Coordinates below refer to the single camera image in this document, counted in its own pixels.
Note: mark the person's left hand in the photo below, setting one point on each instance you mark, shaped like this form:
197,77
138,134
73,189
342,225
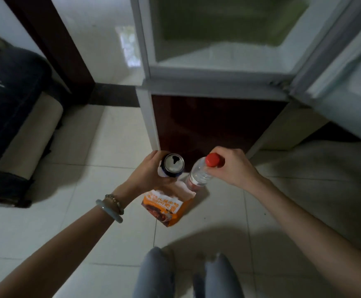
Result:
143,176

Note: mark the person's right hand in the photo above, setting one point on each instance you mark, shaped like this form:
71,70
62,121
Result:
238,169

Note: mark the person's left thumb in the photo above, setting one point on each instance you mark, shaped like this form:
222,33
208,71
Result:
166,181

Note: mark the person's right thumb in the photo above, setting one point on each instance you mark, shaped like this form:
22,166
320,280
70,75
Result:
215,171

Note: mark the clear bottle with red cap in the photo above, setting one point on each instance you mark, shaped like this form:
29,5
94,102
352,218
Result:
198,175

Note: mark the dark drink can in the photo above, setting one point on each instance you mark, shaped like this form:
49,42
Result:
173,164

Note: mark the orange snack packet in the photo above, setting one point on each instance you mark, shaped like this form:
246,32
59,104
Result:
168,207

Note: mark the person's left forearm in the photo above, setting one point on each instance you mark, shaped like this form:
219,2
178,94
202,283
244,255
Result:
62,251

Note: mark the person's right forearm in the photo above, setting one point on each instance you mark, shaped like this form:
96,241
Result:
310,235

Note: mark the pale green bangle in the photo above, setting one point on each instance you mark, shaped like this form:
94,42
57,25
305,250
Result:
109,212

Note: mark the person's left leg in jeans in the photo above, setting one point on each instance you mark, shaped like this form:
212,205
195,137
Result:
154,276

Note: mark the person's leg in jeans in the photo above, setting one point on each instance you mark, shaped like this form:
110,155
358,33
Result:
222,279
154,276

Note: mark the white refrigerator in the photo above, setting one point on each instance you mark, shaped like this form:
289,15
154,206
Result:
217,74

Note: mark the person's right leg in jeans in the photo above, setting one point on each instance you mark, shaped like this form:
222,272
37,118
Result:
222,279

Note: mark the beige sofa cushion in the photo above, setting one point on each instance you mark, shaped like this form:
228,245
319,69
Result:
31,136

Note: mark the white refrigerator door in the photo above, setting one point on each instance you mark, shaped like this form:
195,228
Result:
341,77

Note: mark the black sofa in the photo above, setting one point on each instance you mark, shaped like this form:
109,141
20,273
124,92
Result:
6,114

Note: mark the dark brown door frame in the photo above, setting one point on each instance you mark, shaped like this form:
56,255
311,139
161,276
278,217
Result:
56,43

